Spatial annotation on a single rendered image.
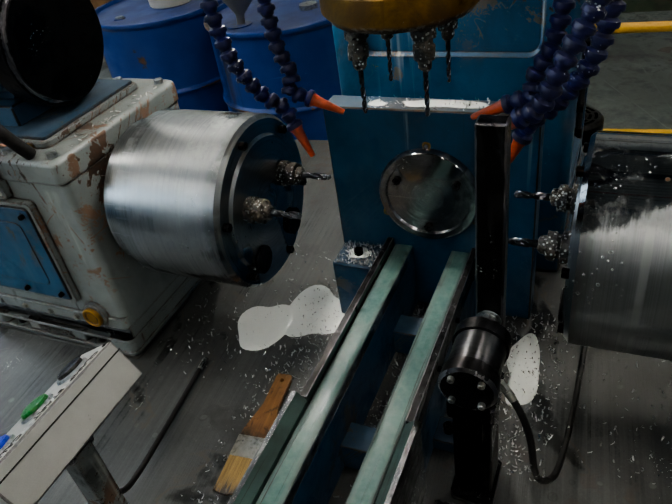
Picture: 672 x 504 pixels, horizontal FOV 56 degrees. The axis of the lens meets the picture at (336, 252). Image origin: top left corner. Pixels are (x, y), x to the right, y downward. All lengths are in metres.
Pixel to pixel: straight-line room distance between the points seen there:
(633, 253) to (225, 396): 0.60
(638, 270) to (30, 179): 0.76
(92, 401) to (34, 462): 0.07
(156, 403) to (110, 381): 0.34
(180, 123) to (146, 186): 0.10
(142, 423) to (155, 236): 0.28
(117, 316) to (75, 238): 0.15
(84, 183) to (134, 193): 0.09
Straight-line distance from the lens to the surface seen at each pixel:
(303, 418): 0.77
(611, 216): 0.68
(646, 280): 0.68
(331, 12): 0.71
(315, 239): 1.24
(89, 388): 0.67
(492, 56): 0.95
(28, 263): 1.08
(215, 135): 0.85
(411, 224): 0.96
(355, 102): 0.91
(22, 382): 1.17
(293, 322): 1.06
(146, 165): 0.88
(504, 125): 0.58
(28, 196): 1.00
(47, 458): 0.65
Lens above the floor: 1.51
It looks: 36 degrees down
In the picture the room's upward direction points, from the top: 10 degrees counter-clockwise
